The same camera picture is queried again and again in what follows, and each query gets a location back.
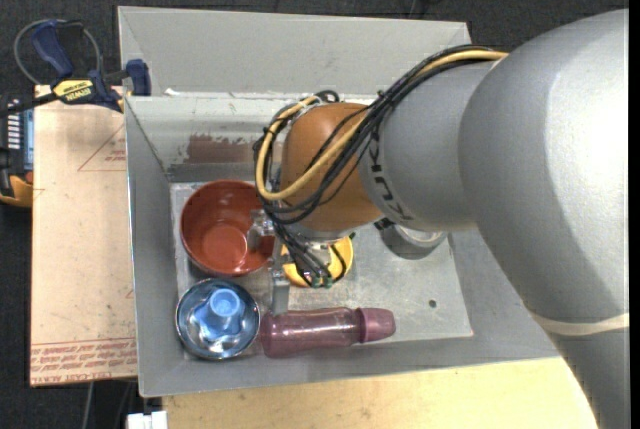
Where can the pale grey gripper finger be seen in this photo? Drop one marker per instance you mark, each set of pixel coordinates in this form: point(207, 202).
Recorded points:
point(281, 297)
point(256, 239)

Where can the yellow bowl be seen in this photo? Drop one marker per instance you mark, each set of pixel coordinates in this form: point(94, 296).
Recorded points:
point(345, 262)

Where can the red-brown bowl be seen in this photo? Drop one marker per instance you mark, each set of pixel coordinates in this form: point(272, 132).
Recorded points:
point(215, 237)

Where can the purple clear plastic bottle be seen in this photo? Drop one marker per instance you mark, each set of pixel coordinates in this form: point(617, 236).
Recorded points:
point(315, 332)

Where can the light blue plastic cup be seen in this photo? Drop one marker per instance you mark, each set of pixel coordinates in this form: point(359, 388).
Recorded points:
point(220, 309)

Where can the shiny blue-tinted metal bowl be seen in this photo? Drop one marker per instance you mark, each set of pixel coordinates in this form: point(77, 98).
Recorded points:
point(187, 322)

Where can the silver round dish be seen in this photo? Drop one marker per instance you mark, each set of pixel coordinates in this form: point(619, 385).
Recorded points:
point(420, 237)

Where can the brown cardboard board, red print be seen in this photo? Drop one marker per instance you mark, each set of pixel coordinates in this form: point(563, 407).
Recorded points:
point(80, 242)

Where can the grey metal bin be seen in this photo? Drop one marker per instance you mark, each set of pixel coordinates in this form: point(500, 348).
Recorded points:
point(225, 57)

